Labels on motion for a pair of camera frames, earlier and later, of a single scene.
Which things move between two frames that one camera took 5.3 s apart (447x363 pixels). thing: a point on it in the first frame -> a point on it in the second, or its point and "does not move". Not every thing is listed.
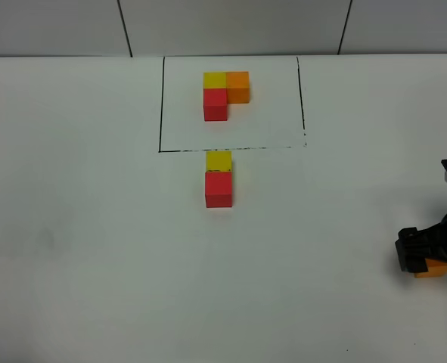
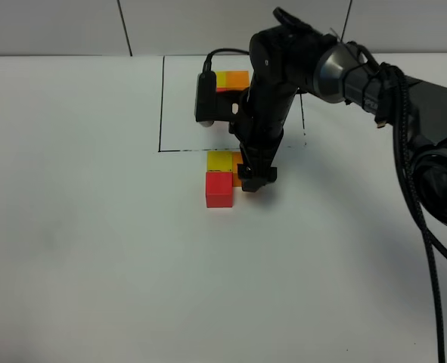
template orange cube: (237, 87) does not move
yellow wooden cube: (221, 160) does not move
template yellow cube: (215, 80) does not move
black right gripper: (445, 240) -> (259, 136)
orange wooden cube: (436, 268) -> (237, 159)
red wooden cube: (218, 189) does not move
